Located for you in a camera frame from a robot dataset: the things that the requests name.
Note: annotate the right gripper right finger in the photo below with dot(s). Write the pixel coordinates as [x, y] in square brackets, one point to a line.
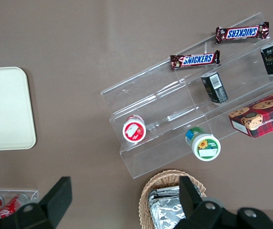
[191, 205]

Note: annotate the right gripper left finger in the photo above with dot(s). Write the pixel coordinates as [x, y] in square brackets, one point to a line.
[55, 200]

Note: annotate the light wicker basket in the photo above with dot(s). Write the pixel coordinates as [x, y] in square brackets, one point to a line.
[164, 177]

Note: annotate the beige plastic tray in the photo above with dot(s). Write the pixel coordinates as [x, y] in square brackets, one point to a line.
[5, 107]

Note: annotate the clear acrylic bottle rack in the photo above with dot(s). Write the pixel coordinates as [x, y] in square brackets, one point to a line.
[32, 193]

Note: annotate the silver foil-wrapped pack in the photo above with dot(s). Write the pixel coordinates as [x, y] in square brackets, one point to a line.
[162, 210]

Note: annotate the green sunflower lid cup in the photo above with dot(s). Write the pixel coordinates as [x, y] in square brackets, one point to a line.
[205, 146]

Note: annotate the red lid yogurt cup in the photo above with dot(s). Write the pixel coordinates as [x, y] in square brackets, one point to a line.
[134, 130]

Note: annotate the red tartan cookie box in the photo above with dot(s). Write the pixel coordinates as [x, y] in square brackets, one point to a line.
[260, 119]

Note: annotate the clear acrylic stepped shelf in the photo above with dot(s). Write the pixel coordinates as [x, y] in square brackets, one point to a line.
[155, 95]

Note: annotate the small black barcode box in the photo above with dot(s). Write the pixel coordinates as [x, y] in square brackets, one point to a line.
[214, 87]

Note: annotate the Snickers chocolate bar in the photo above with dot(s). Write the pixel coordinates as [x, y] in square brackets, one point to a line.
[242, 32]
[195, 59]

